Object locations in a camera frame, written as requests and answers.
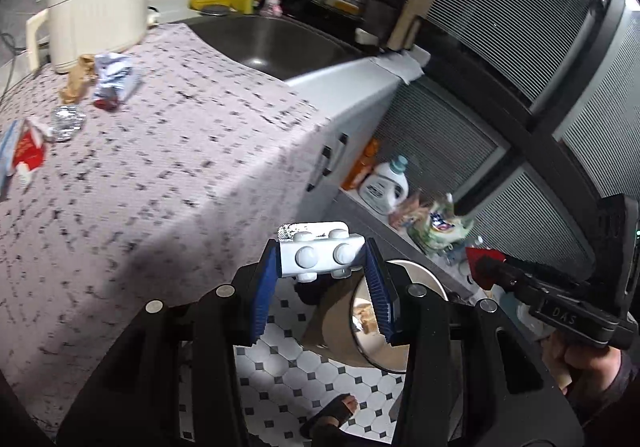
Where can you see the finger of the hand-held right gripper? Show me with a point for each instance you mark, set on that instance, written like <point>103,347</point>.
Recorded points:
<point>505,274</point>

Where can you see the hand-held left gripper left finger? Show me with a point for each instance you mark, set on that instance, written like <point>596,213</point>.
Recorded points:
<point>261,299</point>

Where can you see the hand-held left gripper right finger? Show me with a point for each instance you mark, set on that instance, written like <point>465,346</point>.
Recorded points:
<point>382,299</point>

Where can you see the small red scrap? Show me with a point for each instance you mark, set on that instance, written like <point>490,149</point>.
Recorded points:
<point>477,259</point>

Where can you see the brown round trash bin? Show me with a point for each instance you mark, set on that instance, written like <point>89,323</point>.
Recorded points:
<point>335,322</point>

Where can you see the white toy brick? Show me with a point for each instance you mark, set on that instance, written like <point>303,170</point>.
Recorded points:
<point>320,252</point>

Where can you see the red white carton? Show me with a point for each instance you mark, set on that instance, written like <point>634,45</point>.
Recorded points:
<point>31,152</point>

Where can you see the person's right forearm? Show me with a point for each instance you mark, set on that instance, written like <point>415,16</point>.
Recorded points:
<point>607,379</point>

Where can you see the person's right hand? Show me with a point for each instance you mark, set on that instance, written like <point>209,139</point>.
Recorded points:
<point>556,357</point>

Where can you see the green plastic bag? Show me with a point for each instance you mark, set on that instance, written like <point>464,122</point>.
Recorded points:
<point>437,223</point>

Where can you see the white laundry detergent bottle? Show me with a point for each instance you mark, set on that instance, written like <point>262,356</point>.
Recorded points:
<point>385,183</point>

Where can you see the person's sandaled foot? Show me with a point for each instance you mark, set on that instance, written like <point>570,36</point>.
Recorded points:
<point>332,414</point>

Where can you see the orange bottle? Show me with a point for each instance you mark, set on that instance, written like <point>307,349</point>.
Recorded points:
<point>362,163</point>

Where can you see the steel sink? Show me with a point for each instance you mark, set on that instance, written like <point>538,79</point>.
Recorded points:
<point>270,44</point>

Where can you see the crumpled foil ball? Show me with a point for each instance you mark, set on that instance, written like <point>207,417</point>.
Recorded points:
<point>67,121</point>

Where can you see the crumpled white blue wrapper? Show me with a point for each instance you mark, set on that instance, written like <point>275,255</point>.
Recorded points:
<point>114,79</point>

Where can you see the crumpled brown paper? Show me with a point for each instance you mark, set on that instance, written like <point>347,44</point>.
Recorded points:
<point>77,82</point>

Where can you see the blue white packet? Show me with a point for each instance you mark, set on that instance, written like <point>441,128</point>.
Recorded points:
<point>7,154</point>

